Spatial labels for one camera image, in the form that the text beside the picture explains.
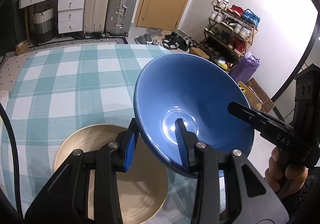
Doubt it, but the cream plate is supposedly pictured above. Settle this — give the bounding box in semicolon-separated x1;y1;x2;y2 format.
54;124;169;223

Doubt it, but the cardboard box on floor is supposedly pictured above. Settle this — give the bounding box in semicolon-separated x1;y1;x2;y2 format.
238;78;275;113

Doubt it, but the right hand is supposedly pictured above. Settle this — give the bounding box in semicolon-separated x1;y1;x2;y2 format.
265;147;308;196

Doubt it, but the beige suitcase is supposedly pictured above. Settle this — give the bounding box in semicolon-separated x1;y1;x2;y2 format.
83;0;108;33

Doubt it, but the silver suitcase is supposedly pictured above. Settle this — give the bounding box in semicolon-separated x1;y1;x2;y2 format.
105;0;137;37

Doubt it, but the black cable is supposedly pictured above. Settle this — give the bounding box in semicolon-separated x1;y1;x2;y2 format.
0;102;21;217

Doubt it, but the teal plaid tablecloth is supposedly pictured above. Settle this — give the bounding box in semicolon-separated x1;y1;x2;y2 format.
0;44;226;224

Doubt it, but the large blue bowl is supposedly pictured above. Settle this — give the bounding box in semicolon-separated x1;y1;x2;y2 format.
133;53;254;175

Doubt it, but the woven laundry basket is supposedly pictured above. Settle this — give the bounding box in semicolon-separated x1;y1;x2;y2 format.
31;5;55;44

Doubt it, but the white drawer desk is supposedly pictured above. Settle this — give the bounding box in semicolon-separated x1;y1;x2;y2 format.
19;0;85;34

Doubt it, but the purple bag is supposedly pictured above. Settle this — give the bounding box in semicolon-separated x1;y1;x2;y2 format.
229;52;260;84

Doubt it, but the small cardboard box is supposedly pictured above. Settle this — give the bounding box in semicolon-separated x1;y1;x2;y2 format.
16;40;29;56

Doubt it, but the wooden shoe rack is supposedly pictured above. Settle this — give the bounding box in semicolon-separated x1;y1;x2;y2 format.
199;0;260;72

